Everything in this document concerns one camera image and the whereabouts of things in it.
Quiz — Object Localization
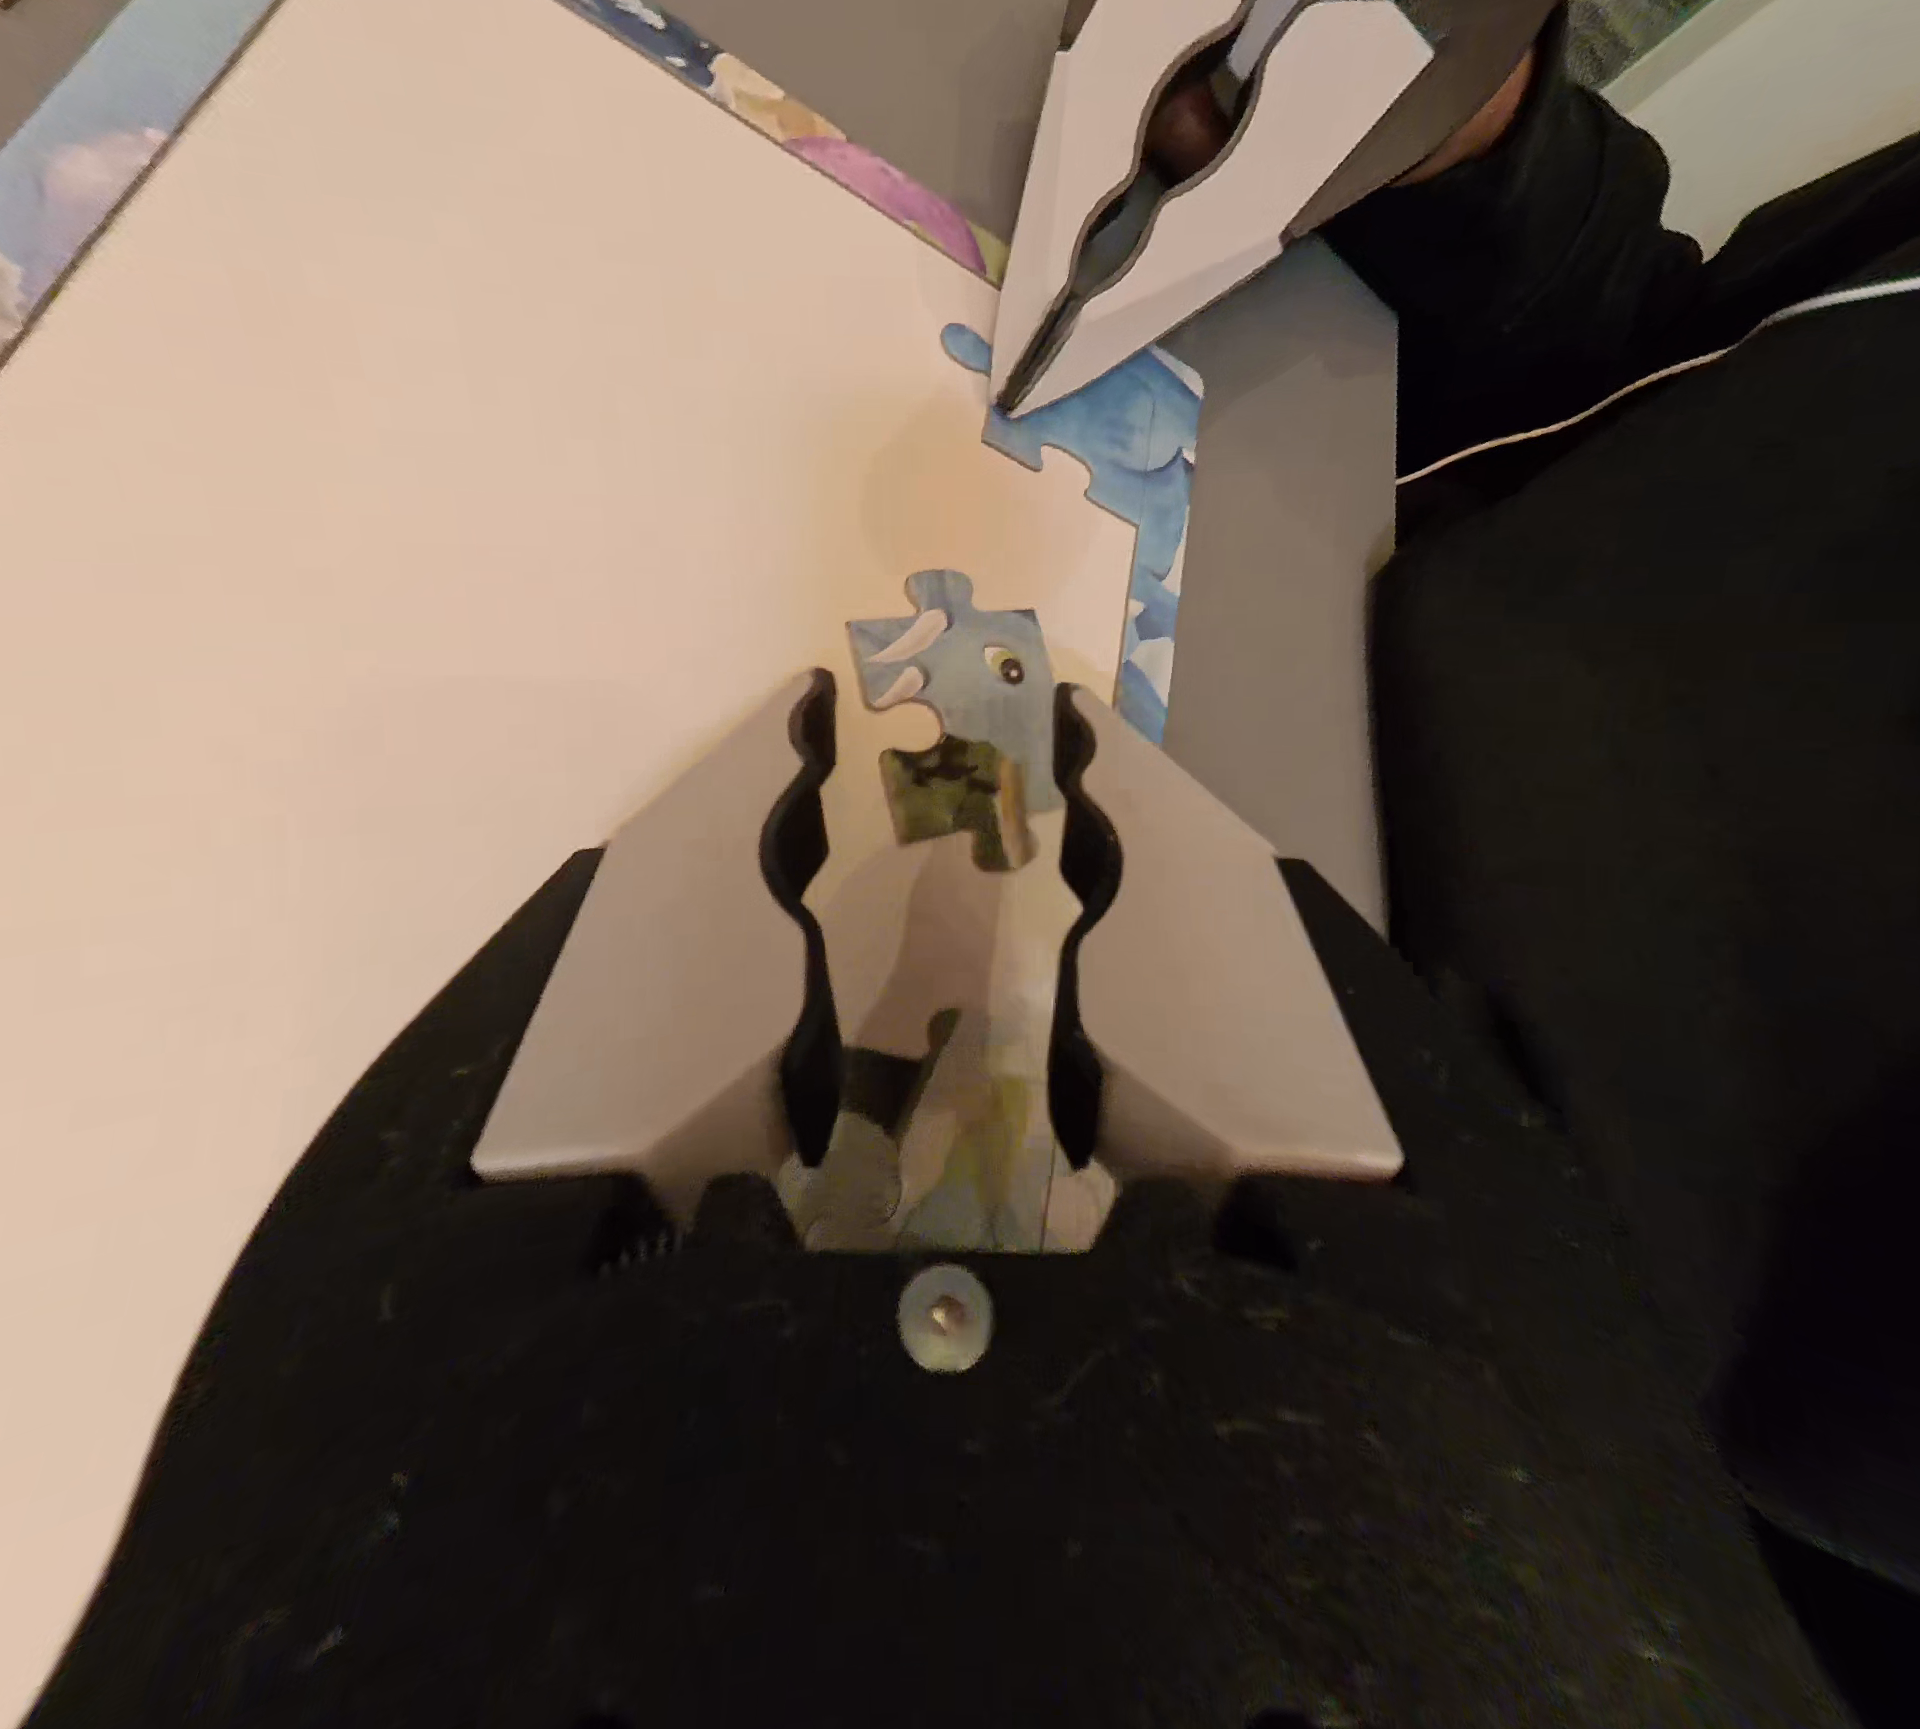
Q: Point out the person's right forearm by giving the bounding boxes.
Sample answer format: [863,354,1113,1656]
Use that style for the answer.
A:
[1321,3,1712,478]

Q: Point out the person's right hand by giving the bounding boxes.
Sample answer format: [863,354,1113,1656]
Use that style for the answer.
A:
[1146,66,1251,174]

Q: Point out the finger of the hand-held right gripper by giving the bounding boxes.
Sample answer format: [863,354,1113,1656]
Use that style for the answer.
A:
[991,0,1278,410]
[997,0,1442,419]

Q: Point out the blue triceratops body puzzle piece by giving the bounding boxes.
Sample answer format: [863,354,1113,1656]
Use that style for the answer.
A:
[943,318,1207,516]

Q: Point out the blue triceratops face puzzle piece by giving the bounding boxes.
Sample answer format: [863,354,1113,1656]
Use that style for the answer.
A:
[847,568,1063,872]

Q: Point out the thin white cord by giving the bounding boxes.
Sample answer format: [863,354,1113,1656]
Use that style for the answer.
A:
[1394,275,1920,489]

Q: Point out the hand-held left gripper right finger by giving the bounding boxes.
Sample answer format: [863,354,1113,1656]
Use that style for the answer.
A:
[1050,683,1404,1228]

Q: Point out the joined green dinosaur puzzle pieces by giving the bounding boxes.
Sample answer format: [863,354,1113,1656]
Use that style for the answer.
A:
[802,1008,1052,1254]

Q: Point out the white puzzle tray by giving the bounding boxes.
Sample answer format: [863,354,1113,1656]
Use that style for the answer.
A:
[0,0,1210,1656]

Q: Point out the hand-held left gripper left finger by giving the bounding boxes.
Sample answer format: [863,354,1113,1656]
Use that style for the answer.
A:
[473,669,842,1220]

